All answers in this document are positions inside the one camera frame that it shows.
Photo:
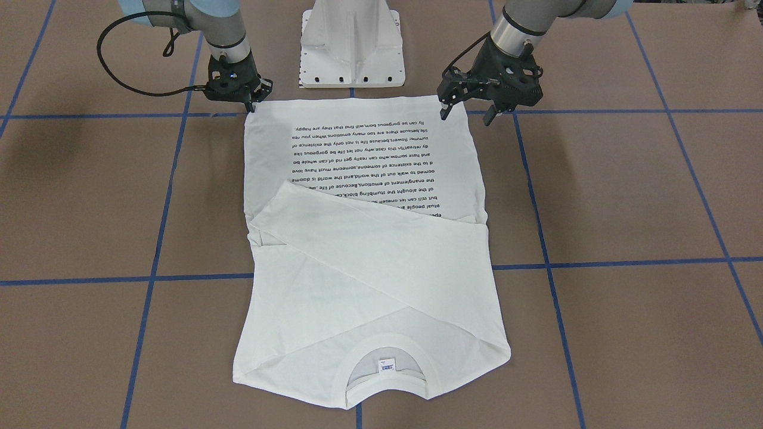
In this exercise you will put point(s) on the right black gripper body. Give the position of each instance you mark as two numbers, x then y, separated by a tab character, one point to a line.
260	87

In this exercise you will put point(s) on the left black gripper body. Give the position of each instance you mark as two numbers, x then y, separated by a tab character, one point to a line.
484	67

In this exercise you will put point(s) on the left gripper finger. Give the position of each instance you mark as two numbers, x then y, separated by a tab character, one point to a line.
446	107

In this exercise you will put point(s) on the white long-sleeve printed shirt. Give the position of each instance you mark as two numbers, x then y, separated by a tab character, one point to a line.
368	230

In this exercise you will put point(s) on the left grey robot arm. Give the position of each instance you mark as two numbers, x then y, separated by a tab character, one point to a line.
523	21

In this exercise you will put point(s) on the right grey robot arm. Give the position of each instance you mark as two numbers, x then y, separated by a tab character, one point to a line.
220	22

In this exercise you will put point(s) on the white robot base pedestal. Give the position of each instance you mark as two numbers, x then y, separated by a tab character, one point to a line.
351	44

